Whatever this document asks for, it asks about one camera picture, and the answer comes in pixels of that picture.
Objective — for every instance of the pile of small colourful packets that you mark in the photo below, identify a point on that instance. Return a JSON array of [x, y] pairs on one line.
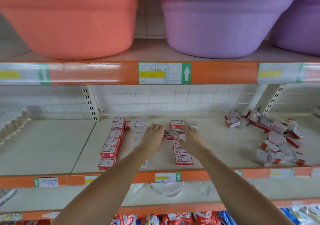
[[170, 218]]

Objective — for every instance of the pile of red white boxes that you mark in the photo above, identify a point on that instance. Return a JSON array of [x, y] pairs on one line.
[[277, 137]]

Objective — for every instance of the white handwritten label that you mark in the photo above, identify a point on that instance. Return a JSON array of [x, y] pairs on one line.
[[315, 173]]

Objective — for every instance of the person's left hand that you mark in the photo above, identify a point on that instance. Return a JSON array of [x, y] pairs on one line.
[[151, 140]]

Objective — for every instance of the row of beige bundles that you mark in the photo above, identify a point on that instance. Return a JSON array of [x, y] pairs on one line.
[[15, 127]]

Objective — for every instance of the clear plastic bag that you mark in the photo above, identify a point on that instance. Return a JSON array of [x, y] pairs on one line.
[[134, 191]]

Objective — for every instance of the large label with green arrow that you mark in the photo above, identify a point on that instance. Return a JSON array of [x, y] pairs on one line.
[[281, 73], [25, 74], [165, 73]]

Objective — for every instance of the small price label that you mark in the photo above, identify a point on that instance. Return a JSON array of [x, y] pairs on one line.
[[167, 177], [238, 173], [46, 182], [91, 180], [282, 173]]

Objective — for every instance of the person's right hand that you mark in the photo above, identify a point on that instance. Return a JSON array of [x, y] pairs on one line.
[[193, 141]]

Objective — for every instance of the person's left forearm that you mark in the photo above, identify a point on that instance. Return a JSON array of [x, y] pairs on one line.
[[105, 187]]

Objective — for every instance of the white perforated shelf upright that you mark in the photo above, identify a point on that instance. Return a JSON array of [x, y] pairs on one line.
[[91, 103], [274, 100]]

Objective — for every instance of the purple plastic basin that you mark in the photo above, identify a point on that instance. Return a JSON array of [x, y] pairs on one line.
[[302, 30], [225, 25]]

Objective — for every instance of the white shelf with orange edges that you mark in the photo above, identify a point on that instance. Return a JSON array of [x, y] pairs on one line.
[[45, 147]]

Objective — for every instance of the person's right forearm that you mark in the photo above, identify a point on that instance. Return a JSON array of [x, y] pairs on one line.
[[240, 187]]

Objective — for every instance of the cluster of clear glasses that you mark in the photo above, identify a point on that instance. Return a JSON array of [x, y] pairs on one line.
[[208, 188]]

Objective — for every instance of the orange plastic basin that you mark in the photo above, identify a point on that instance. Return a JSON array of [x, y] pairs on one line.
[[70, 22]]

